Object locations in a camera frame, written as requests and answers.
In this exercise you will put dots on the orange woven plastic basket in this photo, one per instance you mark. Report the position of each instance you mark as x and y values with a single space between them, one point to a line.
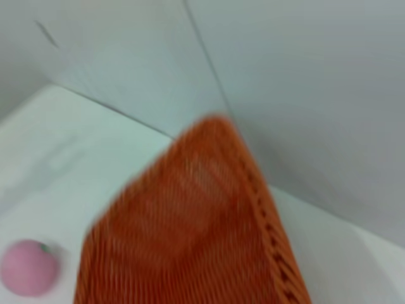
177 228

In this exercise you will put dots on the pink toy peach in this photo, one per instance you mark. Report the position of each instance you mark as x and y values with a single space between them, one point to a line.
28 269

